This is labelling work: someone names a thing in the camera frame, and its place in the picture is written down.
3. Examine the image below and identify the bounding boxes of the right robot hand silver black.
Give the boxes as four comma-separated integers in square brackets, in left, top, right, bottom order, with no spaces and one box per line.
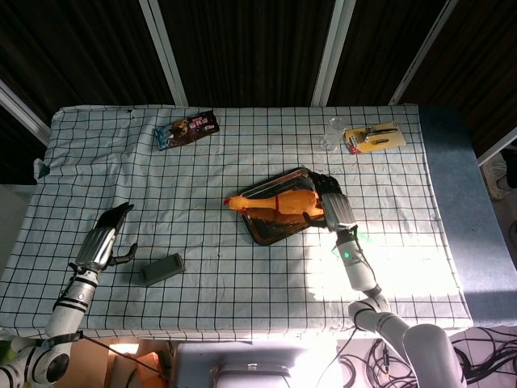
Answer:
[302,171,359,234]

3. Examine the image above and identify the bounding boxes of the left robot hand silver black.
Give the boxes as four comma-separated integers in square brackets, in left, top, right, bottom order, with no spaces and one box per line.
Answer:
[68,201,139,274]

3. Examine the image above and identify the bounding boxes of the yellow rubber chicken toy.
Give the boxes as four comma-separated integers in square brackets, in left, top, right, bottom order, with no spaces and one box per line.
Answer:
[223,190,325,220]

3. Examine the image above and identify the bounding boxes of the black metal tray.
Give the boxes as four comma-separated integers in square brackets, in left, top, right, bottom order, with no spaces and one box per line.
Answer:
[235,166,326,247]

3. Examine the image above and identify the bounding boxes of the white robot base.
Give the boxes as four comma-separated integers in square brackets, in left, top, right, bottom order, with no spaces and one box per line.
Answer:
[173,339,337,388]

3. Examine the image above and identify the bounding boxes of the green packet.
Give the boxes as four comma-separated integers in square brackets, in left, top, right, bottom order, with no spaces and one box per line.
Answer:
[330,228,372,256]

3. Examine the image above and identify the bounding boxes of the dark grey rectangular box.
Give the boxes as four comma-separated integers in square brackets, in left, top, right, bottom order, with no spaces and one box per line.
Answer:
[138,252,187,289]

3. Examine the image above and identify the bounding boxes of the clear plastic cup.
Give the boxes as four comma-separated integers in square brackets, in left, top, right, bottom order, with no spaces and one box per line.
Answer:
[322,116,345,153]

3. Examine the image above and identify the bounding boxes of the yellow blister card with tool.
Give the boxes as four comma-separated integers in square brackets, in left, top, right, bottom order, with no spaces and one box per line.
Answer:
[343,120,406,156]

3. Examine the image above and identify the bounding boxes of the blue table surface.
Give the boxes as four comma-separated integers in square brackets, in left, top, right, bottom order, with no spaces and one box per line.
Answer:
[417,105,517,329]

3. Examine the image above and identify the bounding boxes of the white black checkered tablecloth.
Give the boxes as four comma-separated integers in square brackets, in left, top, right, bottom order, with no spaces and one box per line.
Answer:
[0,104,474,341]

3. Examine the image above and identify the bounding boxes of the orange object under table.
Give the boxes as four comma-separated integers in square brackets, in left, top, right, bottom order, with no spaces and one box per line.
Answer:
[134,351,167,388]

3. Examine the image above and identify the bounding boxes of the brown snack bag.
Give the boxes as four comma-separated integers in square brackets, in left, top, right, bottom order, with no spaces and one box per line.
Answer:
[154,112,221,152]

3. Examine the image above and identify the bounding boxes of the white shoe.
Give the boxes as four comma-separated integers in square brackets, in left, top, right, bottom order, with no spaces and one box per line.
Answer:
[481,153,512,201]

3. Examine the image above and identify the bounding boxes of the dark curtain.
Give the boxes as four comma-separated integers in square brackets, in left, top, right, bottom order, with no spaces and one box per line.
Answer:
[0,0,517,185]

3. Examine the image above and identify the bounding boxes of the white frame post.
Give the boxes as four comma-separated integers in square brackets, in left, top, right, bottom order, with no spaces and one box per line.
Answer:
[0,78,52,147]
[477,126,517,167]
[138,0,189,108]
[389,0,462,106]
[310,0,357,108]

